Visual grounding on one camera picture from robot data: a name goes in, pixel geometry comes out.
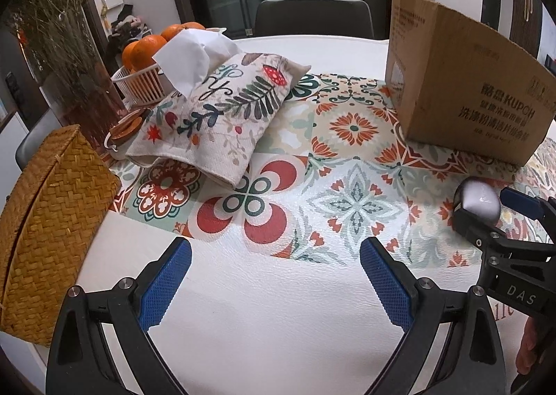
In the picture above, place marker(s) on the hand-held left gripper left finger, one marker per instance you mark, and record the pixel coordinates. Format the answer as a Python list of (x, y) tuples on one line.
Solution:
[(167, 286)]

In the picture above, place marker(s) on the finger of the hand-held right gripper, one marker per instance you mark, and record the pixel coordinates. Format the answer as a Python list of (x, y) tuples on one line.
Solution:
[(523, 203), (471, 227)]

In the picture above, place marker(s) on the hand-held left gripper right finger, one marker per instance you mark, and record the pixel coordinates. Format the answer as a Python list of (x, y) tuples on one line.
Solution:
[(386, 286)]

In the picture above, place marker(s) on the round grey puck device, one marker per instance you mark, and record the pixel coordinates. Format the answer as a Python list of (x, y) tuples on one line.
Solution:
[(480, 199)]

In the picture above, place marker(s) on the brown cardboard box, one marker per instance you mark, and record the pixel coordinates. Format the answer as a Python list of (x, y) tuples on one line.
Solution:
[(464, 90)]

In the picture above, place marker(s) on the person's right hand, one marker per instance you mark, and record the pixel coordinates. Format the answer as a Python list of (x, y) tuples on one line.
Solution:
[(529, 347)]

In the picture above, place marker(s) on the patterned table mat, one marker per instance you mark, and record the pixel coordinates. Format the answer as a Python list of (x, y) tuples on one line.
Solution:
[(347, 186)]

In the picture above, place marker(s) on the woven wicker box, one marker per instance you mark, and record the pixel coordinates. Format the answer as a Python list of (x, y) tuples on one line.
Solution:
[(47, 225)]

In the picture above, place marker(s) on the floral fabric tissue cover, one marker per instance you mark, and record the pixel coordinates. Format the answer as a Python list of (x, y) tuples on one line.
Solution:
[(226, 117)]

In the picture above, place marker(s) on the grey dining chair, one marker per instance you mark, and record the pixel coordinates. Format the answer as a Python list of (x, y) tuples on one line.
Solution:
[(37, 138), (312, 19)]

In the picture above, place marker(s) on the white tissue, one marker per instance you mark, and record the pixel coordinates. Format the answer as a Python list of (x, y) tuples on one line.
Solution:
[(191, 56)]

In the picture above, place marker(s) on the orange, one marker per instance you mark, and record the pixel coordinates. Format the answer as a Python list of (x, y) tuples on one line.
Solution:
[(143, 51), (173, 31), (193, 25)]

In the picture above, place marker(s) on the pile of stuffed toys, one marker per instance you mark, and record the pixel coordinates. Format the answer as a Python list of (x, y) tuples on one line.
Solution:
[(128, 23)]

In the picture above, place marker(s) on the dried flower bunch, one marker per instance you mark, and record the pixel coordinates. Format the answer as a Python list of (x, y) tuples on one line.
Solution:
[(61, 30)]

